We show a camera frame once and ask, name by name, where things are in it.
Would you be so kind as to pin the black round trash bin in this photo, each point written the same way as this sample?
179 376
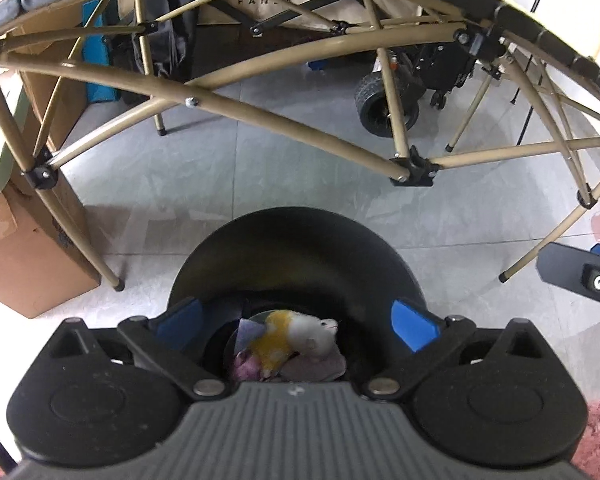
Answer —
307 260

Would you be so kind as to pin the black wagon wheel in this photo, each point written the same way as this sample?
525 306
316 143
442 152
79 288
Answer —
372 105

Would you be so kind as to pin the tan folding slat table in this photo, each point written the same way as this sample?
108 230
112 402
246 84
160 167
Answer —
486 30

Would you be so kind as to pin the cardboard box with green liner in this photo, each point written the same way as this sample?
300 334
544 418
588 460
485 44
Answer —
39 266

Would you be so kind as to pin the purple satin scrunchie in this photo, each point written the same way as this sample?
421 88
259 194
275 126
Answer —
248 368

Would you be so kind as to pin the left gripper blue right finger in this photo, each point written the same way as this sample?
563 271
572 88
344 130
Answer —
415 328

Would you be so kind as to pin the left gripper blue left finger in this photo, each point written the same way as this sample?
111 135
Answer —
179 325

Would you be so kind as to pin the purple linen drawstring pouch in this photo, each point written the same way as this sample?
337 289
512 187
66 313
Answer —
247 332

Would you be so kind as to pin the yellow white plush hamster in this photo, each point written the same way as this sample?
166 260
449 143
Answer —
287 332

